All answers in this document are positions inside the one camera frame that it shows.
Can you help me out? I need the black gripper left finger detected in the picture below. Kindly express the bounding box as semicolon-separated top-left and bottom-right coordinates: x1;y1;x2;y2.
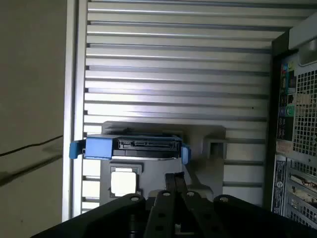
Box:
32;173;177;238

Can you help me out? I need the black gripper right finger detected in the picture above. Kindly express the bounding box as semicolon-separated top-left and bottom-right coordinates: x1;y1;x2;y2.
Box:
174;173;317;238

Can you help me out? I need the hard disk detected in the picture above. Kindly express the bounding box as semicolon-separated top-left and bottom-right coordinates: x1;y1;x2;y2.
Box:
69;133;192;166

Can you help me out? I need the silver CPU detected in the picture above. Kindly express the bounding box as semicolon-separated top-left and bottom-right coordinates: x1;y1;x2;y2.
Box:
110;170;137;194

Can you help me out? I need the grey parts rack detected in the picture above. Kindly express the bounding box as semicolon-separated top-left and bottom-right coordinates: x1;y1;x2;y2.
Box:
99;120;227;208

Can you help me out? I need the black open PC case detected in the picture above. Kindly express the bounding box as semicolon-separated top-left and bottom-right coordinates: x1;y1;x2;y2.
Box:
262;9;317;230

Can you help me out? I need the thin black floor cable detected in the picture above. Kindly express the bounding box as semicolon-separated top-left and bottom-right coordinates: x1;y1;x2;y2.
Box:
0;135;63;157

